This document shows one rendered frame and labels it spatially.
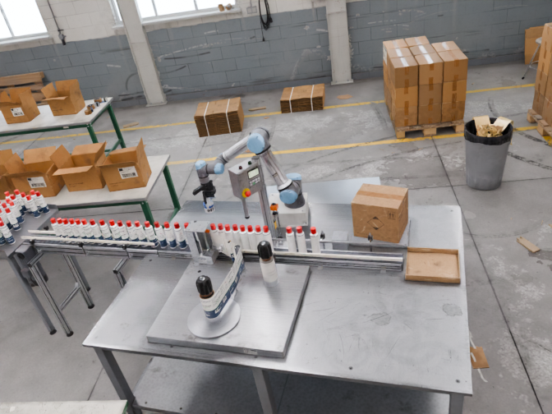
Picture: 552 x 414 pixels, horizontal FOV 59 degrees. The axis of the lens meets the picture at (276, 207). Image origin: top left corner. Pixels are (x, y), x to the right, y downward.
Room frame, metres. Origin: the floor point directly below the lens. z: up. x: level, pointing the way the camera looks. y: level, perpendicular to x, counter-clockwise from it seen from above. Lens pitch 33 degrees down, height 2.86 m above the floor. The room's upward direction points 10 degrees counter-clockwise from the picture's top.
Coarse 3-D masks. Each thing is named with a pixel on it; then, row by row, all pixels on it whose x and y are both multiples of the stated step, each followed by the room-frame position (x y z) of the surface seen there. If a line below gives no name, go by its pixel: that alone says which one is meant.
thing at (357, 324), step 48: (432, 240) 2.41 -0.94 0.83; (144, 288) 2.45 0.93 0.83; (336, 288) 2.14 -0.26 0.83; (384, 288) 2.06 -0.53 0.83; (432, 288) 2.00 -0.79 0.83; (96, 336) 2.10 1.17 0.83; (144, 336) 2.04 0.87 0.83; (336, 336) 1.78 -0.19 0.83; (384, 336) 1.72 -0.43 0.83; (432, 336) 1.67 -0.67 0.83; (384, 384) 1.45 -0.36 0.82; (432, 384) 1.40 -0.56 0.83
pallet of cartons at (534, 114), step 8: (544, 32) 5.27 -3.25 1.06; (544, 40) 5.24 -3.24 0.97; (544, 48) 5.22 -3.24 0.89; (544, 56) 5.19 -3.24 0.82; (544, 64) 5.16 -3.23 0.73; (536, 72) 5.32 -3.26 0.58; (544, 72) 5.15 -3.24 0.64; (536, 80) 5.28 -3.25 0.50; (544, 80) 5.11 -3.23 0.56; (536, 88) 5.26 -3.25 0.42; (544, 88) 5.08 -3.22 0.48; (536, 96) 5.23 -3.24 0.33; (544, 96) 5.06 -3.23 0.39; (536, 104) 5.19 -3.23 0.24; (544, 104) 5.02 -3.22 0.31; (528, 112) 5.28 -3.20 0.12; (536, 112) 5.17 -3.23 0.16; (544, 112) 4.98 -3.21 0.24; (528, 120) 5.25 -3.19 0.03; (536, 120) 5.04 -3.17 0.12; (544, 120) 4.97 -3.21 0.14; (544, 128) 4.83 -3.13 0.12
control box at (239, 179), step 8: (248, 160) 2.70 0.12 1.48; (232, 168) 2.63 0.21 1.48; (248, 168) 2.61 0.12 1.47; (232, 176) 2.60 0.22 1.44; (240, 176) 2.57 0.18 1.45; (256, 176) 2.63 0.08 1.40; (232, 184) 2.62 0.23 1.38; (240, 184) 2.56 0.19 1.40; (248, 184) 2.59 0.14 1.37; (256, 184) 2.63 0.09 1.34; (240, 192) 2.57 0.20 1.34
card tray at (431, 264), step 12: (408, 252) 2.33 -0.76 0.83; (420, 252) 2.31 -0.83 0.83; (432, 252) 2.29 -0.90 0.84; (444, 252) 2.26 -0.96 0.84; (456, 252) 2.24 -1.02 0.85; (408, 264) 2.22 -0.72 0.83; (420, 264) 2.20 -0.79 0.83; (432, 264) 2.18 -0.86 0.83; (444, 264) 2.17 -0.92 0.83; (456, 264) 2.15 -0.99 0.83; (408, 276) 2.10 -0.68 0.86; (420, 276) 2.07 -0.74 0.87; (432, 276) 2.05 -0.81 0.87; (444, 276) 2.07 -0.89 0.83; (456, 276) 2.05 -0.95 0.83
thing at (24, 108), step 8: (24, 88) 6.57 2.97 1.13; (0, 96) 6.45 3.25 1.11; (16, 96) 6.57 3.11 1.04; (24, 96) 6.34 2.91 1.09; (32, 96) 6.50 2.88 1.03; (0, 104) 6.28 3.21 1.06; (8, 104) 6.27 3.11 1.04; (16, 104) 6.26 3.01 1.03; (24, 104) 6.28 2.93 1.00; (32, 104) 6.42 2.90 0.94; (8, 112) 6.30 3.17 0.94; (16, 112) 6.27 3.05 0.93; (24, 112) 6.25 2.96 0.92; (32, 112) 6.36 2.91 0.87; (8, 120) 6.31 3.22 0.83; (16, 120) 6.28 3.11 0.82; (24, 120) 6.26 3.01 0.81
